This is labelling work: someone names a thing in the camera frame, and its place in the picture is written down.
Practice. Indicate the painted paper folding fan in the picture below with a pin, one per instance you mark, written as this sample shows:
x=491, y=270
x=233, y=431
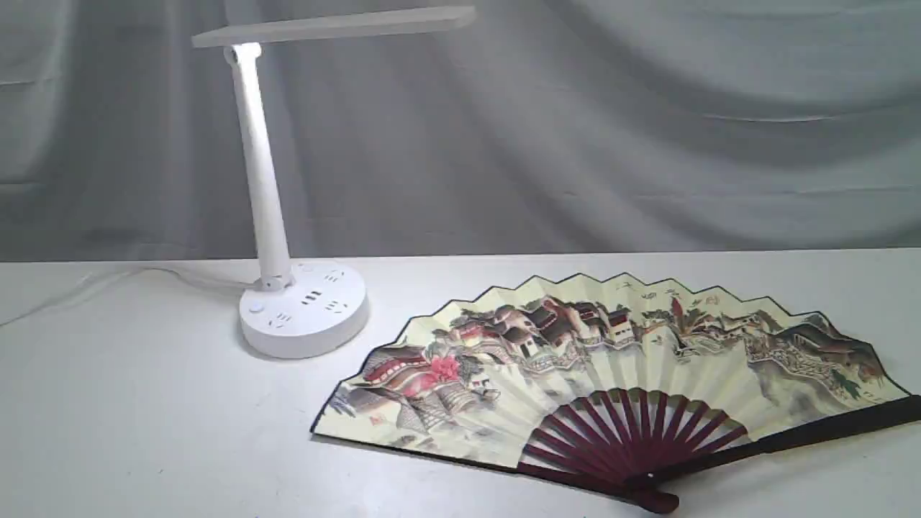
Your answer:
x=614, y=386

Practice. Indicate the white desk lamp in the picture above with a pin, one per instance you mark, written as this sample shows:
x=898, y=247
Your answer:
x=300, y=309

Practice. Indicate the grey backdrop cloth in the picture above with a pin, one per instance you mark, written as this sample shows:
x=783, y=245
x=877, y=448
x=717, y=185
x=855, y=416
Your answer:
x=542, y=127

